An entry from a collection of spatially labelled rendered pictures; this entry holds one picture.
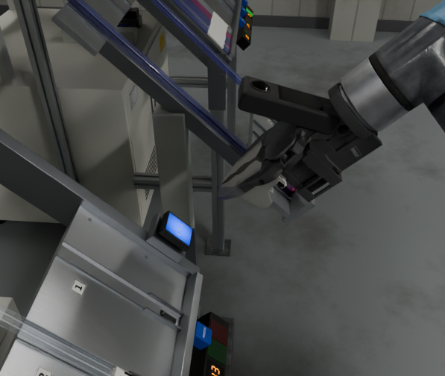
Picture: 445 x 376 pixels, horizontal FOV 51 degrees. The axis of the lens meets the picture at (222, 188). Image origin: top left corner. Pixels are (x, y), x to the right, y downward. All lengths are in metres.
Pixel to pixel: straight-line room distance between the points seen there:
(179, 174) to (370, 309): 0.91
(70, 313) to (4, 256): 1.34
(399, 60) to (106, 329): 0.43
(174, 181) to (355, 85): 0.52
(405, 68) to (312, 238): 1.34
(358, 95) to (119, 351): 0.39
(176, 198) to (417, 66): 0.60
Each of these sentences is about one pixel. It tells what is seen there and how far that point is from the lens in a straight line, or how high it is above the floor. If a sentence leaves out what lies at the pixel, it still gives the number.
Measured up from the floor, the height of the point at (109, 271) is 0.81.
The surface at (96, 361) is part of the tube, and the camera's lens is 0.54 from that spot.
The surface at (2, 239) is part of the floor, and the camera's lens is 1.95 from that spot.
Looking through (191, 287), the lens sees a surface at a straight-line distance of 0.67.
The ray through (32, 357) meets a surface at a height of 0.84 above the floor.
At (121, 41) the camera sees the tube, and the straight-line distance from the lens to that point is 0.72.
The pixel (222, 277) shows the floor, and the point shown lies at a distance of 1.64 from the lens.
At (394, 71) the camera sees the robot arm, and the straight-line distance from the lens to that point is 0.52.
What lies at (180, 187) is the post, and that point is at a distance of 0.96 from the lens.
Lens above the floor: 1.25
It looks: 39 degrees down
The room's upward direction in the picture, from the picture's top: straight up
